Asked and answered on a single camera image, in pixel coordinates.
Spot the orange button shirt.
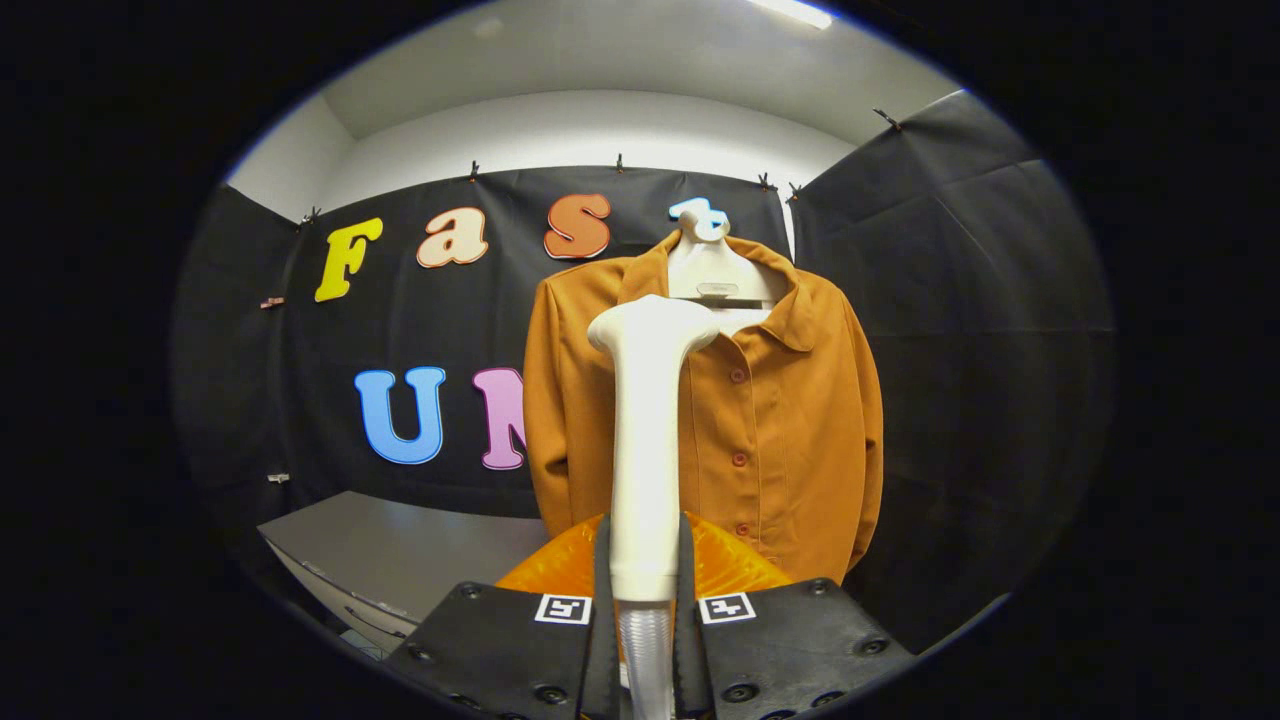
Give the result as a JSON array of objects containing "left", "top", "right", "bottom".
[{"left": 522, "top": 230, "right": 886, "bottom": 586}]

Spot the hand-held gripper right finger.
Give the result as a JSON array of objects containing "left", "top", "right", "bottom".
[{"left": 672, "top": 512, "right": 916, "bottom": 720}]

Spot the white mannequin torso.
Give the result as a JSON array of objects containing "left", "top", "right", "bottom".
[{"left": 667, "top": 197, "right": 788, "bottom": 336}]

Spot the white garment steamer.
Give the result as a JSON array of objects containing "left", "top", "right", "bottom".
[{"left": 587, "top": 294, "right": 721, "bottom": 720}]

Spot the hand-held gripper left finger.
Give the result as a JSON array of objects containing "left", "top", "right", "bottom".
[{"left": 383, "top": 513, "right": 623, "bottom": 720}]

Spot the grey drawer cabinet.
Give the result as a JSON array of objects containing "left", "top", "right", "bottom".
[{"left": 257, "top": 490, "right": 551, "bottom": 661}]

